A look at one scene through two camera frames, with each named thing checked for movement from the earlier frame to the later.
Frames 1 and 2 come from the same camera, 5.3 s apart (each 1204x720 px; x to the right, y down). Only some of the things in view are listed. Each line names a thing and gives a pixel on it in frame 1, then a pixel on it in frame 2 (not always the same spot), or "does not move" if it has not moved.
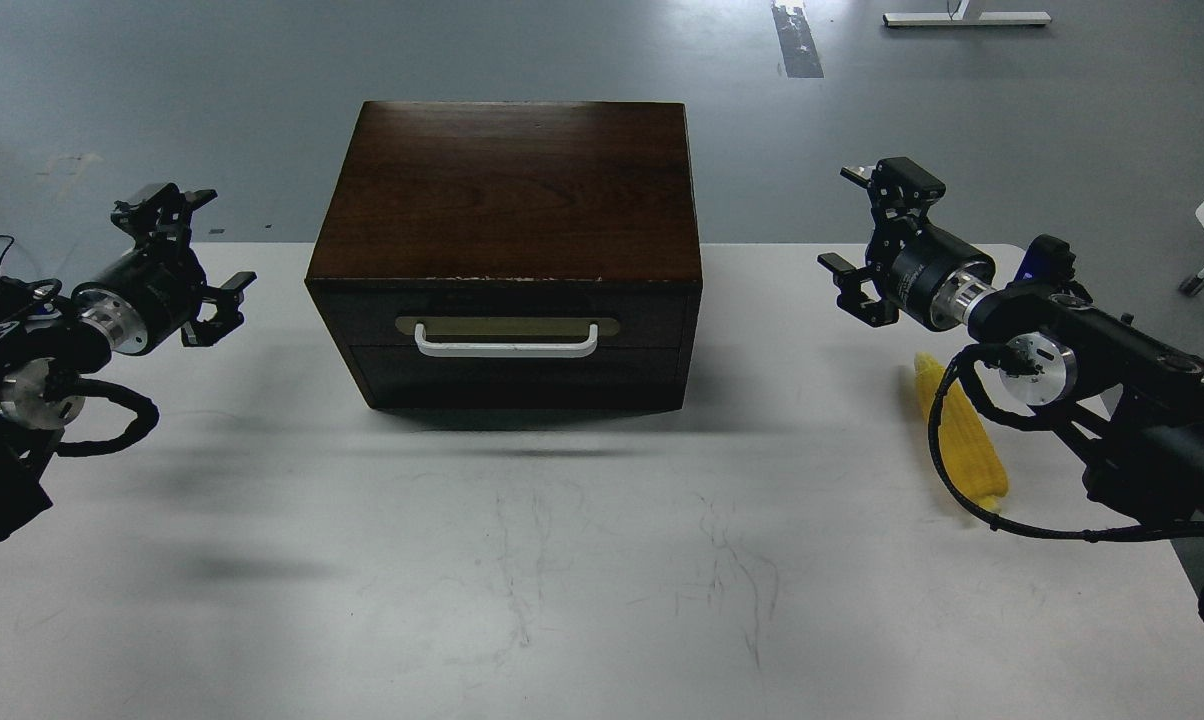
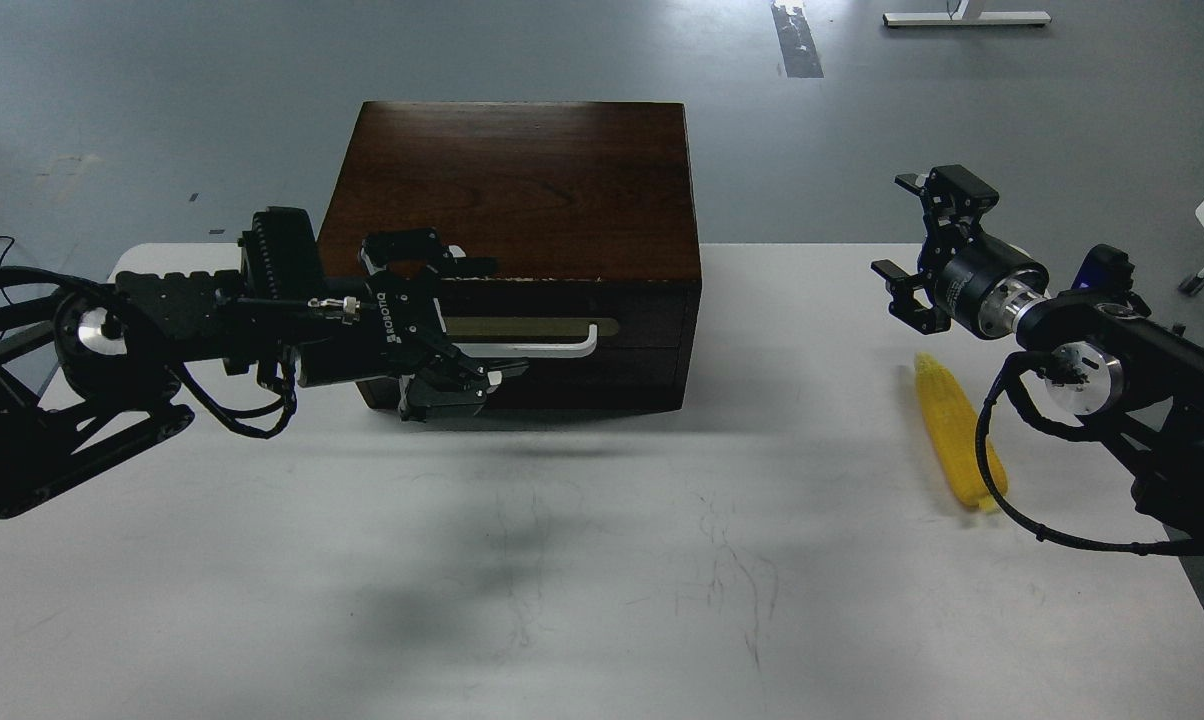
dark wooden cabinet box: (514, 255) does not move
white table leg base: (957, 18) does not move
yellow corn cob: (969, 454) does not move
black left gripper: (144, 298) -> (400, 325)
